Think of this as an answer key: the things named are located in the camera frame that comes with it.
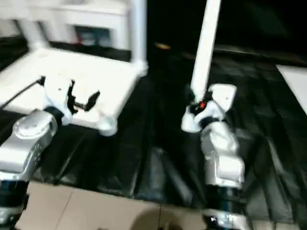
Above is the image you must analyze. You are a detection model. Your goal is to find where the white plastic table top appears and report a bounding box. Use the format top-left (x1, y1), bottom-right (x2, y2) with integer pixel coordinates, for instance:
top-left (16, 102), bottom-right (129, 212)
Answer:
top-left (0, 45), bottom-right (149, 137)

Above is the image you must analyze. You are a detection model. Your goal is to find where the white plastic table leg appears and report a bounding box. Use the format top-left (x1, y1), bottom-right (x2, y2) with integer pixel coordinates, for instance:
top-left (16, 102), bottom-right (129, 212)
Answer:
top-left (130, 0), bottom-right (149, 72)
top-left (181, 0), bottom-right (223, 134)
top-left (18, 19), bottom-right (50, 50)

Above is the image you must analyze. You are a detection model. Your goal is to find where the black table mat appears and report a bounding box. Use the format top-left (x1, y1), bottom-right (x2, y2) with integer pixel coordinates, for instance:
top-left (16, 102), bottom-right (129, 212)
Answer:
top-left (0, 35), bottom-right (307, 225)

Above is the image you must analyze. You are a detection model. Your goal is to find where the white glass-door cabinet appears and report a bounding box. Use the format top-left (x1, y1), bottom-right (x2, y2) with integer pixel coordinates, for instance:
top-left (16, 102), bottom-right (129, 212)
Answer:
top-left (0, 0), bottom-right (132, 51)

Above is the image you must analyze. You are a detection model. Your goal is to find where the dark long bar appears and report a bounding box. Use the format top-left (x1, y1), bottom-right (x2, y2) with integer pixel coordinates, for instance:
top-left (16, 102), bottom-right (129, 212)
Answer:
top-left (213, 45), bottom-right (307, 67)

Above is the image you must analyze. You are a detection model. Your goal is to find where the white flat board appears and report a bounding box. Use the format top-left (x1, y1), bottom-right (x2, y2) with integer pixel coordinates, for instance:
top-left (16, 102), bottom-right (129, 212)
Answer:
top-left (275, 63), bottom-right (307, 117)

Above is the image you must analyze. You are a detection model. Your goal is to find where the black left camera cable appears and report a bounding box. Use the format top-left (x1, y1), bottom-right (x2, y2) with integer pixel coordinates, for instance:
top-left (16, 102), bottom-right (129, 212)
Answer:
top-left (0, 76), bottom-right (46, 109)

